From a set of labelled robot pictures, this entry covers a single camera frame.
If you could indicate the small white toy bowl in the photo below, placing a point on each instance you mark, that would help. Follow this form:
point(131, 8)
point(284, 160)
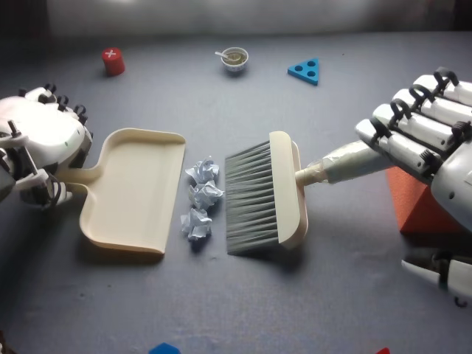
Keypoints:
point(236, 65)

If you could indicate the white backdrop sheet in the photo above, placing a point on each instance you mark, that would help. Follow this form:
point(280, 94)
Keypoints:
point(236, 16)

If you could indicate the cream brush grey bristles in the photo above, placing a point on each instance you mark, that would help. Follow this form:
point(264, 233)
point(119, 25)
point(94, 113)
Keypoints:
point(284, 191)

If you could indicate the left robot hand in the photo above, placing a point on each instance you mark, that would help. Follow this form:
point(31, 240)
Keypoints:
point(55, 129)

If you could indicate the grey table cloth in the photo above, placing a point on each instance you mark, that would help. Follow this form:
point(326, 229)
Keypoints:
point(236, 295)

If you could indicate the blue hexagonal block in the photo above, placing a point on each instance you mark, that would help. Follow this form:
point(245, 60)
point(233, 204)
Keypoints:
point(166, 349)

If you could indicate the blue triangle block with holes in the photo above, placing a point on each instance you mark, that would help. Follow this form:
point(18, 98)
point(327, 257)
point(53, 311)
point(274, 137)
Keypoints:
point(306, 73)

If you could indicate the large orange foam block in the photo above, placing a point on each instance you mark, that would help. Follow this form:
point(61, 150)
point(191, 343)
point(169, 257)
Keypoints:
point(413, 206)

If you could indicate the small white spoon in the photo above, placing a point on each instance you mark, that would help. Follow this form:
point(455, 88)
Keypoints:
point(223, 55)

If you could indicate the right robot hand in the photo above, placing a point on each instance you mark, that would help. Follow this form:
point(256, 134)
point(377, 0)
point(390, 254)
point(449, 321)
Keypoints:
point(453, 177)

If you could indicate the small red block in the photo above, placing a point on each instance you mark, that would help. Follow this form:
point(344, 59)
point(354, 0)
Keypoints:
point(384, 351)

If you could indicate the red cylinder block white cross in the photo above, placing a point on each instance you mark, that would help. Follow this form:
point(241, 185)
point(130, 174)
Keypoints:
point(113, 63)

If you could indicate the cream plastic dustpan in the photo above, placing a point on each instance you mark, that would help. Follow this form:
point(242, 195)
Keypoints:
point(136, 191)

